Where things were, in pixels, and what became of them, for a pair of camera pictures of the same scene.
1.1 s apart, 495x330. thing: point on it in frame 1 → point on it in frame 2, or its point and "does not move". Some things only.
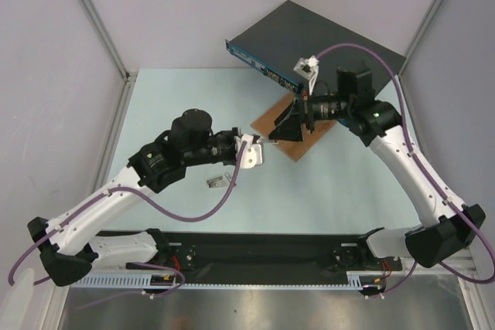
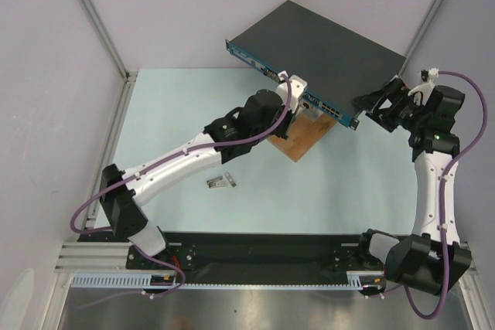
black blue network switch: [291, 33] does not move
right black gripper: [305, 113] → [392, 101]
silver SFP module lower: [216, 182] does not move
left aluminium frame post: [126, 90] does not move
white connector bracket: [252, 152] → [298, 86]
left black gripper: [231, 134] → [288, 117]
